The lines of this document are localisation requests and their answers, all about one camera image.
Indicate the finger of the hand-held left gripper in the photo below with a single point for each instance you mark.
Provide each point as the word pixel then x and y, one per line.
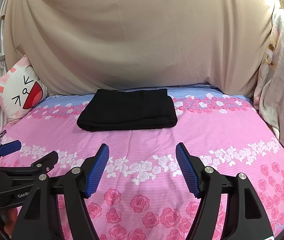
pixel 10 147
pixel 40 162

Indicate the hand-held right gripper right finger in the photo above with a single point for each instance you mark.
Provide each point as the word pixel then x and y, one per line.
pixel 188 171

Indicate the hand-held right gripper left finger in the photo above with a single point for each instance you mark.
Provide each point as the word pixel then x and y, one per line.
pixel 97 171

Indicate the black pants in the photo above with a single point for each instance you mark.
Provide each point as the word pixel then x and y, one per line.
pixel 129 112

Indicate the black hair clips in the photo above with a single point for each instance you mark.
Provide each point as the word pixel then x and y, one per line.
pixel 2 133

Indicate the pink rose print bedsheet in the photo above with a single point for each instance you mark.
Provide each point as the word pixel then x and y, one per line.
pixel 157 142

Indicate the cat face pillow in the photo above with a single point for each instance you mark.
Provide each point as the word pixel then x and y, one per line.
pixel 19 92

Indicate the floral fleece blanket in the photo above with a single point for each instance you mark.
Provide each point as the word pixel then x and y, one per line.
pixel 279 80

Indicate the beige cloth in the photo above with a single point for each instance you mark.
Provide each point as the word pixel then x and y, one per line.
pixel 137 35

